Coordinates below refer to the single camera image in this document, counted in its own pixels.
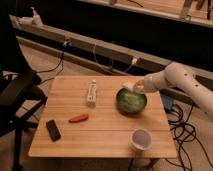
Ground black chair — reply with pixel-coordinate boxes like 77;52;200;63
0;70;47;171

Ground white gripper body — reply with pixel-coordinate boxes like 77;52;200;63
133;73;164;94

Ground black phone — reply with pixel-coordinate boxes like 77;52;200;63
46;120;61;141

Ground green ceramic bowl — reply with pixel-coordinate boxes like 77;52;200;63
116;88;147;114

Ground white spray bottle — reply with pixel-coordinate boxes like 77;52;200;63
32;7;43;26

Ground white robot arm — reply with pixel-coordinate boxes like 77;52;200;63
133;62;213;121

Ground white toothpaste tube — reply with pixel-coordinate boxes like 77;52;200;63
86;80;97;105

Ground blue box on floor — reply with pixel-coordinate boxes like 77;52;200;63
161;94;173;110

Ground wooden table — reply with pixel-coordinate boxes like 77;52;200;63
29;76;177;158

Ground black cables on floor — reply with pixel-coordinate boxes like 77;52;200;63
164;103;213;171

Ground orange carrot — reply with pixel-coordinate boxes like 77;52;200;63
69;114;89;123

